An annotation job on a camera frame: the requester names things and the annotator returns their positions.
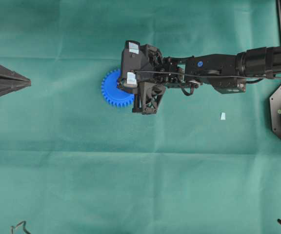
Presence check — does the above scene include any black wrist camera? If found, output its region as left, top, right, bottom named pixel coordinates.
left=120, top=40, right=141, bottom=83

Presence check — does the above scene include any green table mat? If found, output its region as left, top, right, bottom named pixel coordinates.
left=0, top=0, right=281, bottom=234

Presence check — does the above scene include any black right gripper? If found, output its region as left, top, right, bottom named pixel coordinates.
left=117, top=44, right=180, bottom=115

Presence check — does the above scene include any black bent wire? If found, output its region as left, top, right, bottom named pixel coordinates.
left=10, top=220, right=33, bottom=234

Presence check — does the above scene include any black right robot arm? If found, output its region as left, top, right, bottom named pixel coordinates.
left=117, top=40, right=281, bottom=115

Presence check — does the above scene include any blue plastic gear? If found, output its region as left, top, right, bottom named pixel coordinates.
left=101, top=69, right=134, bottom=108

